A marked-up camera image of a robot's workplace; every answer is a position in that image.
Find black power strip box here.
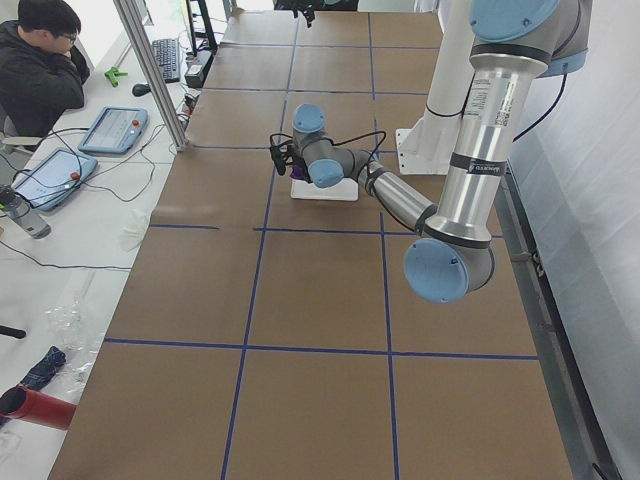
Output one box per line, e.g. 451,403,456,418
184,50,214,89

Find purple microfiber towel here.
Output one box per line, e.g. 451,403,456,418
290,165,310,183

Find black keyboard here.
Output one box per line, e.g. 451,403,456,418
151,38,181,83

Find blue teach pendant near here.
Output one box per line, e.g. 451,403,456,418
13,148,98,212

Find blue teach pendant far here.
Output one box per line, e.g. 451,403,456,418
78,106,149,155

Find clear water bottle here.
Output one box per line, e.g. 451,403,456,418
0,185,51,239

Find white rack base tray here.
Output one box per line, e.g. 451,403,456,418
290,178,359,201

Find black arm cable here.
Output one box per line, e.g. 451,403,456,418
269,74,571,201

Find aluminium frame post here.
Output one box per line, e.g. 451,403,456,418
113,0,188,152

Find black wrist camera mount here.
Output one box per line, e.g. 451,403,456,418
269,132,295,176

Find blue teach pendant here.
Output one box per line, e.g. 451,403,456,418
78,106,149,155
13,148,98,212

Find red cylinder tube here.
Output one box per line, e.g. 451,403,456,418
1,385,76,430

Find dark blue folded umbrella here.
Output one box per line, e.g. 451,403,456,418
20,346,66,391

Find green clamp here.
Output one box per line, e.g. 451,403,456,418
104,67,128,88

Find white crumpled tissue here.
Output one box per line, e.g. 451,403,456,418
119,209,150,252

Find black computer mouse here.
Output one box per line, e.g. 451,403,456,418
131,83,151,97

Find clear plastic wrap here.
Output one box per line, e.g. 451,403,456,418
45,271,104,403

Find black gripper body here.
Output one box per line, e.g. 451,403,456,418
289,0,317,15

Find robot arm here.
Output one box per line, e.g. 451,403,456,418
271,1,592,303

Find seated person in black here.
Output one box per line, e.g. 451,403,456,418
1,0,90,137

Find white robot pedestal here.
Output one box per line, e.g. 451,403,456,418
396,0,474,175

